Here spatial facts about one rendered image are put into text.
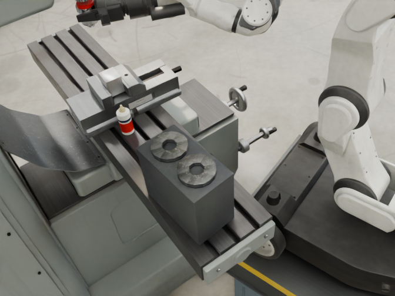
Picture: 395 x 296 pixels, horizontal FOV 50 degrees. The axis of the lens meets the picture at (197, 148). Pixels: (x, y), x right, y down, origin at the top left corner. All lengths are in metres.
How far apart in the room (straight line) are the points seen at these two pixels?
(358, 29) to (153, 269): 1.25
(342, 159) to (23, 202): 0.95
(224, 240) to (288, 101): 1.79
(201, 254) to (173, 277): 0.85
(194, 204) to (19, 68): 2.66
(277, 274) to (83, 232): 0.71
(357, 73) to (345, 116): 0.12
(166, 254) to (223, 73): 1.50
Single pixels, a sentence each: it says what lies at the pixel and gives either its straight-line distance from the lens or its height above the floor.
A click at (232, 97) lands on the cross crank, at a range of 1.87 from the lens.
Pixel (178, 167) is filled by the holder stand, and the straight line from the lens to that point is 0.95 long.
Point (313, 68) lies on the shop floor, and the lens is 3.02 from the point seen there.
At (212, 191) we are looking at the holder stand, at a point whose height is 1.08.
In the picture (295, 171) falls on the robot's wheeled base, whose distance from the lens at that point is 1.61.
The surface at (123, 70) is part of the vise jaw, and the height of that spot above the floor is 1.01.
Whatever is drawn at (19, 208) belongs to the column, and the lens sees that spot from 1.30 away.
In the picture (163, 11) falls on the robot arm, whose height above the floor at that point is 1.23.
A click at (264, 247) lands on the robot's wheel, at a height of 0.46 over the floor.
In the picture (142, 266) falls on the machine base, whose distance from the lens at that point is 1.86.
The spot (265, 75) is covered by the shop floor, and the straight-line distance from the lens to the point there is 2.93.
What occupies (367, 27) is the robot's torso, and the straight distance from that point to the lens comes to 1.04.
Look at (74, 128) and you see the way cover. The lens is 1.50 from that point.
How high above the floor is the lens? 1.84
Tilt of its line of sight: 48 degrees down
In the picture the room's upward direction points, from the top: 6 degrees counter-clockwise
